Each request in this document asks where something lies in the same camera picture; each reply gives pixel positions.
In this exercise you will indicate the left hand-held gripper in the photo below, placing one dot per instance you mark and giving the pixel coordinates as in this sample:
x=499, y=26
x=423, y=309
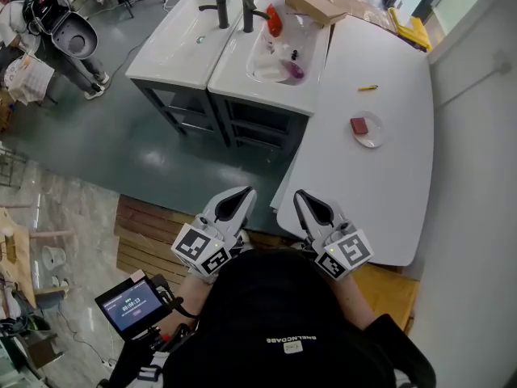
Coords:
x=194, y=245

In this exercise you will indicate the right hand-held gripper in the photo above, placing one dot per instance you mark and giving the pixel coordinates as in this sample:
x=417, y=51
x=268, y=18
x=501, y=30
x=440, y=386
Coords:
x=351, y=249

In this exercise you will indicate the person's right forearm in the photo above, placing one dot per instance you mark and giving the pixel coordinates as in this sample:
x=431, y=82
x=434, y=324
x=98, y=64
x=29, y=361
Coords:
x=355, y=301

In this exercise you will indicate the person's left forearm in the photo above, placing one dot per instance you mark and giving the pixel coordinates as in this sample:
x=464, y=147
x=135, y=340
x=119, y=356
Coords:
x=194, y=293

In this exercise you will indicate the yellow-brown cardboard sheet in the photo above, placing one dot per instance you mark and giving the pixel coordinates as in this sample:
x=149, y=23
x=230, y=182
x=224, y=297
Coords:
x=387, y=293

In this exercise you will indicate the person's black t-shirt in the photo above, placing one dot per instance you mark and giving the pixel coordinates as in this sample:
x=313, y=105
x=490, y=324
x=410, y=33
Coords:
x=282, y=317

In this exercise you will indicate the black chest monitor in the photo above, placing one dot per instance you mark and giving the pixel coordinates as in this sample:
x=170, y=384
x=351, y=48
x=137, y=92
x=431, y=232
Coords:
x=129, y=305

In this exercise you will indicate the yellow pen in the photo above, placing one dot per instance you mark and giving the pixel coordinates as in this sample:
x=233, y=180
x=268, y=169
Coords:
x=367, y=88

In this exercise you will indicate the small black item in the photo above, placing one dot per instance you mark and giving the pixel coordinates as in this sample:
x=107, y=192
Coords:
x=295, y=54

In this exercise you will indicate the small white bucket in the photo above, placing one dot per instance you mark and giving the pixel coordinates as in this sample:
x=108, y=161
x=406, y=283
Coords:
x=53, y=257

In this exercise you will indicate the black faucet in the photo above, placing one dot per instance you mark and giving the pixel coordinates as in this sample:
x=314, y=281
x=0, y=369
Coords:
x=248, y=18
x=222, y=10

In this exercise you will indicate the orange bottle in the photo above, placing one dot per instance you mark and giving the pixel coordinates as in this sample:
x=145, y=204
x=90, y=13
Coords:
x=274, y=20

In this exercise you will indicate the yellow folded boards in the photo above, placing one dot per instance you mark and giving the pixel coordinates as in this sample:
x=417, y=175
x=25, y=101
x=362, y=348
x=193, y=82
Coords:
x=414, y=32

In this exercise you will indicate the wooden workbench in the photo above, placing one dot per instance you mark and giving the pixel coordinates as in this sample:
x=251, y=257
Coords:
x=16, y=253

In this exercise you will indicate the flat cardboard sheets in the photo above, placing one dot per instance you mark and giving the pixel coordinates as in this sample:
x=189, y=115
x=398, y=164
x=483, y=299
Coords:
x=363, y=8

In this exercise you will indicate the brown cardboard box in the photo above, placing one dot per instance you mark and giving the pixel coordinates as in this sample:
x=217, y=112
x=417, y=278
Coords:
x=315, y=4

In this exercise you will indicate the grey toilet-shaped appliance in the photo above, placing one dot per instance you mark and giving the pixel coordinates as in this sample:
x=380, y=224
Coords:
x=74, y=39

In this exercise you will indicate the checked cloth bag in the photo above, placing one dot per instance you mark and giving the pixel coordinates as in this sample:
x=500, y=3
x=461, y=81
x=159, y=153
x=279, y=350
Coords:
x=30, y=79

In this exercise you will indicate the black sink cabinet frame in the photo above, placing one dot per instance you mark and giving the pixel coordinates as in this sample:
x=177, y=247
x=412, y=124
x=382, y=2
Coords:
x=177, y=107
x=258, y=127

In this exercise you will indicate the white wall conduit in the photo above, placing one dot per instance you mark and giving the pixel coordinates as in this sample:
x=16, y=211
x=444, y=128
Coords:
x=468, y=89

